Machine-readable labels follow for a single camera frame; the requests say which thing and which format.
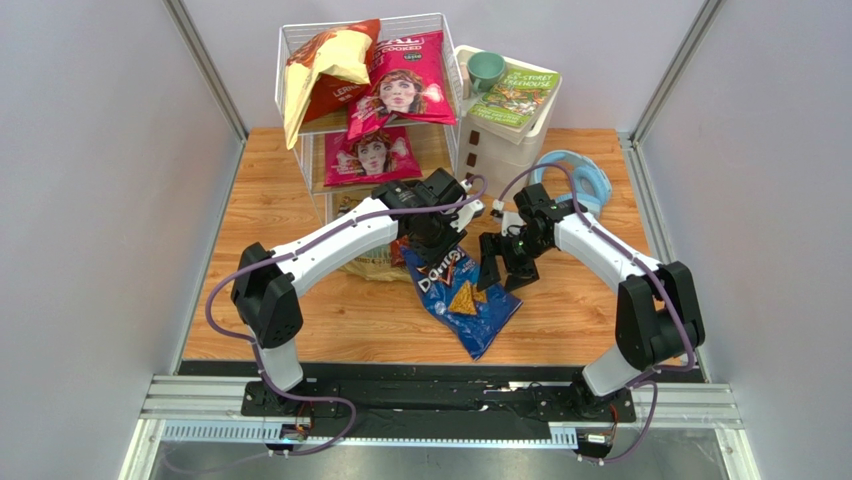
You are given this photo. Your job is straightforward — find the blue Doritos bag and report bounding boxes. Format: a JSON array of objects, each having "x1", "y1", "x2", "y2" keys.
[{"x1": 400, "y1": 246, "x2": 523, "y2": 361}]

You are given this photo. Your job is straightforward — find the pink Real chips bag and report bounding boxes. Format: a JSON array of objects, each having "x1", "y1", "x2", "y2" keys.
[
  {"x1": 324, "y1": 127, "x2": 422, "y2": 187},
  {"x1": 347, "y1": 30, "x2": 456, "y2": 141}
]

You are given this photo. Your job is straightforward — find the tan kettle chips bag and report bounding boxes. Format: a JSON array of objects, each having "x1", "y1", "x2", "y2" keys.
[{"x1": 332, "y1": 189, "x2": 414, "y2": 284}]

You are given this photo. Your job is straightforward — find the cream orange chips bag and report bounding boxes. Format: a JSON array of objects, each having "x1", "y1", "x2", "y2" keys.
[{"x1": 279, "y1": 18, "x2": 381, "y2": 149}]

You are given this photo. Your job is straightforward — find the red Doritos bag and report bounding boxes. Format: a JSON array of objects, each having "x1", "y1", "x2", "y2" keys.
[{"x1": 389, "y1": 237, "x2": 409, "y2": 268}]

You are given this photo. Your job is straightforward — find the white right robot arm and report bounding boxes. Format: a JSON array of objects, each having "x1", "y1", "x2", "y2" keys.
[{"x1": 478, "y1": 184, "x2": 705, "y2": 419}]

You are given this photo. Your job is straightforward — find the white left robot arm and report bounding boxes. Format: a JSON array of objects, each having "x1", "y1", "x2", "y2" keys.
[{"x1": 227, "y1": 168, "x2": 484, "y2": 402}]

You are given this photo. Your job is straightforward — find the light blue headphones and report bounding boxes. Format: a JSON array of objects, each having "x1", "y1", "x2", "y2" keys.
[{"x1": 536, "y1": 150, "x2": 612, "y2": 220}]

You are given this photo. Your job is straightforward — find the white drawer cabinet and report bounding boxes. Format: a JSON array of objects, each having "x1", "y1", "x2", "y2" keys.
[{"x1": 455, "y1": 57, "x2": 562, "y2": 197}]

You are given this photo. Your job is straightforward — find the green treehouse book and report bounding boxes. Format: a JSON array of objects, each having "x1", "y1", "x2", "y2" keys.
[{"x1": 468, "y1": 67, "x2": 561, "y2": 129}]

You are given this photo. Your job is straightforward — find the pink cube adapter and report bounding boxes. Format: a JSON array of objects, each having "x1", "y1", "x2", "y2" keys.
[{"x1": 459, "y1": 62, "x2": 472, "y2": 100}]

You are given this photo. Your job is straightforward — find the green mug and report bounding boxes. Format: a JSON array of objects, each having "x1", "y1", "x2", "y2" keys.
[{"x1": 466, "y1": 51, "x2": 506, "y2": 93}]

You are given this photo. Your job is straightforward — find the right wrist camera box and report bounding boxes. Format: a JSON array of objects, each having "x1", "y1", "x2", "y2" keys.
[{"x1": 491, "y1": 209, "x2": 525, "y2": 236}]

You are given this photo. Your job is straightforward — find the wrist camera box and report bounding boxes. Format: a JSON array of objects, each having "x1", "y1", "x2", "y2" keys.
[
  {"x1": 491, "y1": 209, "x2": 525, "y2": 236},
  {"x1": 450, "y1": 200, "x2": 485, "y2": 232}
]

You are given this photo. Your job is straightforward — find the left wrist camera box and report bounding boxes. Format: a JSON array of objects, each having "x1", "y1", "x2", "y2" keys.
[{"x1": 450, "y1": 200, "x2": 485, "y2": 232}]

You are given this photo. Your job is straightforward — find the white wire wooden shelf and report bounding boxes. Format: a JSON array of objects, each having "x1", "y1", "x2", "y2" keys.
[{"x1": 275, "y1": 13, "x2": 464, "y2": 220}]

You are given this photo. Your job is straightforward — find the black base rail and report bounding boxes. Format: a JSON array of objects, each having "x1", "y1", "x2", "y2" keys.
[{"x1": 239, "y1": 359, "x2": 707, "y2": 444}]

